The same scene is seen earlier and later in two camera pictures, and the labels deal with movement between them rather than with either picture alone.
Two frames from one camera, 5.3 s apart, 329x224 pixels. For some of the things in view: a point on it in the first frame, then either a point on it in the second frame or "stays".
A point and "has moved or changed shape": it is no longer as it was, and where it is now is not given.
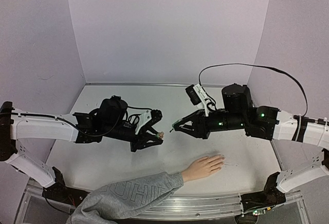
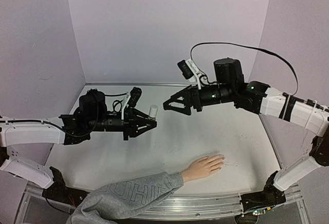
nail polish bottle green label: (160, 134) has moved or changed shape
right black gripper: (202, 124) → (195, 98)
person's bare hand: (203, 167) stays
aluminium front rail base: (224, 205) stays
